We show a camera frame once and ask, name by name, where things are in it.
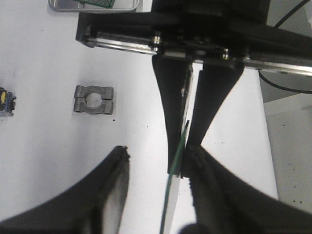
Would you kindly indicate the red emergency stop button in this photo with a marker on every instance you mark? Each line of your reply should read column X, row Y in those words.
column 7, row 103

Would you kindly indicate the grey metal clamp block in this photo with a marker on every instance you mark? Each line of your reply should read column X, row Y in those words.
column 94, row 100

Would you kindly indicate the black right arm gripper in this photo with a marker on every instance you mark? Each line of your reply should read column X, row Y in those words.
column 234, row 33

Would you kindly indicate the silver metal tray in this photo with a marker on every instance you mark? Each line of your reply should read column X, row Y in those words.
column 78, row 6

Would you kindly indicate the green perforated circuit board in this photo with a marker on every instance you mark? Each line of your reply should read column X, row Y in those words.
column 101, row 3

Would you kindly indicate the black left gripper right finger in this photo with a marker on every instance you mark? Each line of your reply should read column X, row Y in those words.
column 225, row 204

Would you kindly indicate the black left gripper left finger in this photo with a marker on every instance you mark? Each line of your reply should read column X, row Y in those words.
column 94, row 205

